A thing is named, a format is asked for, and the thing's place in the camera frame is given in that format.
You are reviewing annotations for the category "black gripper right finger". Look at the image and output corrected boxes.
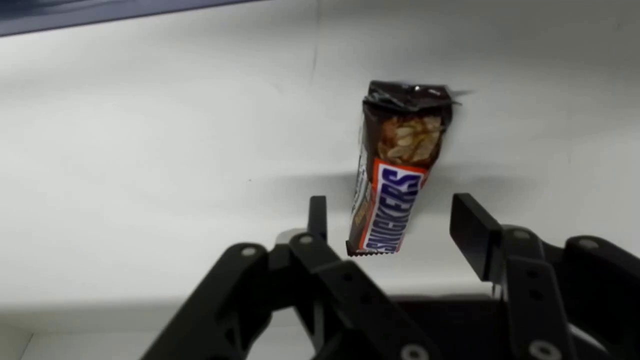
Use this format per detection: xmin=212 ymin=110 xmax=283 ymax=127
xmin=447 ymin=192 xmax=640 ymax=360

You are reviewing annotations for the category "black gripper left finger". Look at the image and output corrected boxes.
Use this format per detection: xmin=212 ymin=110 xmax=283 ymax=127
xmin=137 ymin=195 xmax=441 ymax=360

